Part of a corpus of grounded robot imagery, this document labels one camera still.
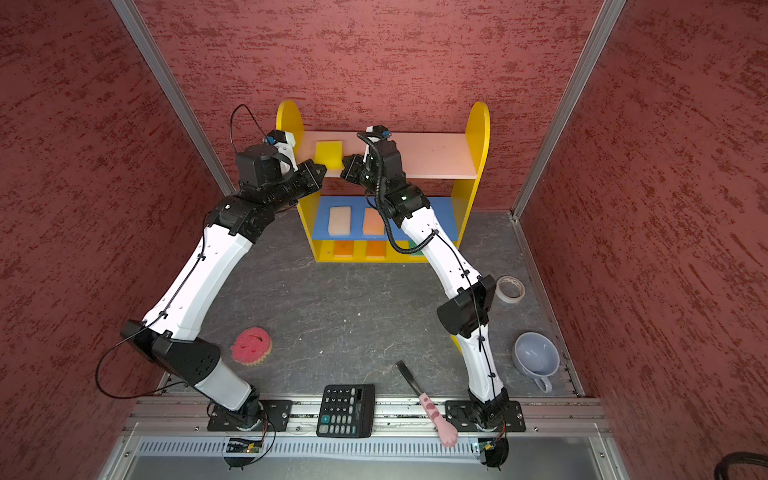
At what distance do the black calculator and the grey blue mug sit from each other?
1.34 ft

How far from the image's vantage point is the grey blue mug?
77 centimetres

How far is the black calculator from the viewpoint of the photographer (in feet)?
2.36
